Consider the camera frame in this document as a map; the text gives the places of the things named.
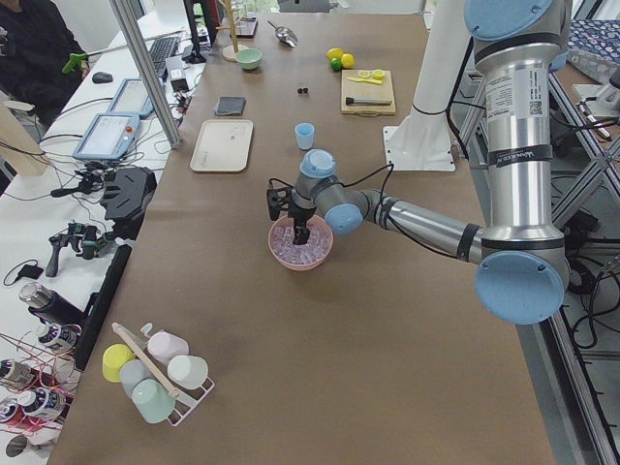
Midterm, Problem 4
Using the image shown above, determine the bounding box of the steel ice scoop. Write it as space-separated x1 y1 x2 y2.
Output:
267 20 298 47

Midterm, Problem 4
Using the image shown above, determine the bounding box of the lemon half upper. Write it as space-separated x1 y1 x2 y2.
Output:
371 69 386 80

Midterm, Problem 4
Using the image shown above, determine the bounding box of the pink cup in rack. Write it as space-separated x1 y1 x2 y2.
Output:
146 330 189 365

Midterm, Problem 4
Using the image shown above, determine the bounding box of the grey folded cloth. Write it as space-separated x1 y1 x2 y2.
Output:
214 96 246 116

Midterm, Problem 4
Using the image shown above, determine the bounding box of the mint cup in rack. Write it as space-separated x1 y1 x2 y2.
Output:
132 379 175 424

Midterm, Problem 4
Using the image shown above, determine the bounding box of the white wire cup rack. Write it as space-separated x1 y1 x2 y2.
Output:
111 323 215 426

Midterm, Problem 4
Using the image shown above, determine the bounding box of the yellow lemon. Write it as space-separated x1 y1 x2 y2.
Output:
325 47 344 61
340 53 356 69

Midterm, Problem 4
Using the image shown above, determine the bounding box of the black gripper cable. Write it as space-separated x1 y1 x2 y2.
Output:
343 163 394 204

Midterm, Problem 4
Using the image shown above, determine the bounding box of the grey cup in rack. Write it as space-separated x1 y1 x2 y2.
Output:
119 358 152 398

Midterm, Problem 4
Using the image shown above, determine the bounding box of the pink bowl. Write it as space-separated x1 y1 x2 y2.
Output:
267 215 334 271

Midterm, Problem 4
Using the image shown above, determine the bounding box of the light blue cup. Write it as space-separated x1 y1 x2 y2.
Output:
294 122 315 150

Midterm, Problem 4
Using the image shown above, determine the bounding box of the wooden cup tree stand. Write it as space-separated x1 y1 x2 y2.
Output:
218 0 248 62

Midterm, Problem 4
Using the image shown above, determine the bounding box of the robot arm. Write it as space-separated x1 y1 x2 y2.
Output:
267 1 572 325

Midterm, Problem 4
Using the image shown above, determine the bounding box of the steel muddler black tip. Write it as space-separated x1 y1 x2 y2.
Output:
345 97 392 106

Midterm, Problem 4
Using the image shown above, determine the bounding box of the white cup in rack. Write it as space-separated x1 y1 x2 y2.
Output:
167 355 208 389

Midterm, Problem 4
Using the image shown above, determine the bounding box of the mint green bowl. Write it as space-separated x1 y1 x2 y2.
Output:
235 48 263 71

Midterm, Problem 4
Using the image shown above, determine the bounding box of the clear ice cubes pile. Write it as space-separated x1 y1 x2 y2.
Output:
270 218 330 264

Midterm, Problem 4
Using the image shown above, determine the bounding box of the yellow cup in rack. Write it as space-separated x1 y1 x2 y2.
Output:
102 343 136 383

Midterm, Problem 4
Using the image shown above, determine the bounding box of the yellow lemon far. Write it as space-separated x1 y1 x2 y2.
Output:
325 47 344 61

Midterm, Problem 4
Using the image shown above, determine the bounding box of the bamboo cutting board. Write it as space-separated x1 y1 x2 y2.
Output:
341 70 396 115

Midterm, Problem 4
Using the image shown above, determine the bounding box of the yellow plastic knife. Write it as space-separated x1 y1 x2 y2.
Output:
346 77 383 85

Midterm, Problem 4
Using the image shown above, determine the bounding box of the green lime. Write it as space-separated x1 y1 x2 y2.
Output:
329 57 342 72

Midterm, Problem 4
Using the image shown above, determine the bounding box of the aluminium frame post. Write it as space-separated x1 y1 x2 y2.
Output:
109 0 182 149

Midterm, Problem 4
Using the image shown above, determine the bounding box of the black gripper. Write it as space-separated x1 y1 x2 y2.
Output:
288 191 316 245

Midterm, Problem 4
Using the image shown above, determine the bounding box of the black thermos bottle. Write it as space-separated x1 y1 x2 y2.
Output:
18 282 86 325

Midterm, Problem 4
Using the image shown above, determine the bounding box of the blue teach pendant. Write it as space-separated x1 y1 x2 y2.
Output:
73 112 140 161
108 78 154 119

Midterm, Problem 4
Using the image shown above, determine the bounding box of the blue teach pendant far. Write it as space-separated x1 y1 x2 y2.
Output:
108 78 154 119

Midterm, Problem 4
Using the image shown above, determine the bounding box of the blue teach pendant near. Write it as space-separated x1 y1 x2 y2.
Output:
73 112 140 161

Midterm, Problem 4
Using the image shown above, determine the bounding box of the yellow lemon near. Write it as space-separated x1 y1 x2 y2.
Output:
340 53 356 69

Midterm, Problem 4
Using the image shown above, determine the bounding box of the cream rabbit tray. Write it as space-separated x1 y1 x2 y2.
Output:
189 119 254 172

